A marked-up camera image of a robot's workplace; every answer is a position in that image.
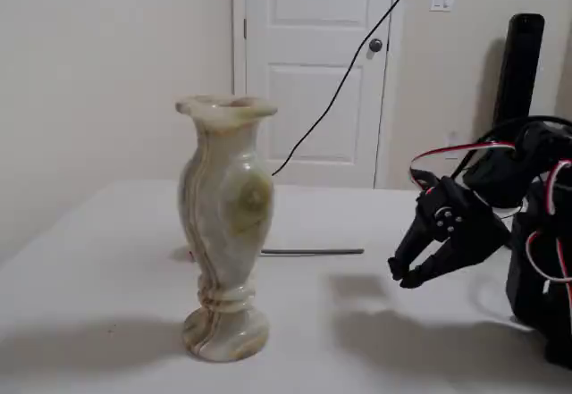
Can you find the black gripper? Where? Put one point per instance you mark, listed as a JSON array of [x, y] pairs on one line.
[[465, 233]]

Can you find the red artificial rose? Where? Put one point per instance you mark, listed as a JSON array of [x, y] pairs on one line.
[[313, 251]]

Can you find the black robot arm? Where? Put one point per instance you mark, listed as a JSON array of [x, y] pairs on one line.
[[536, 278]]

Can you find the marbled onyx stone vase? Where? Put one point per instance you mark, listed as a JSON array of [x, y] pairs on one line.
[[223, 233]]

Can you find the white panel door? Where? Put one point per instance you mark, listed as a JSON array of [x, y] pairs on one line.
[[313, 99]]

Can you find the dark round door knob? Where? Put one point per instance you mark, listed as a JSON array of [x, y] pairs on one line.
[[375, 45]]

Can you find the metal door hinge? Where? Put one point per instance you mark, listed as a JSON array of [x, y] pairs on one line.
[[245, 27]]

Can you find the white wall outlet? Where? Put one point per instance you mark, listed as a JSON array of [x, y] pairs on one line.
[[453, 141]]

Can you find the black cylindrical post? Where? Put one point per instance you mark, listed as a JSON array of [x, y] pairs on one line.
[[520, 68]]

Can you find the white door frame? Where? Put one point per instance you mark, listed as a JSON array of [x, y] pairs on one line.
[[238, 99]]

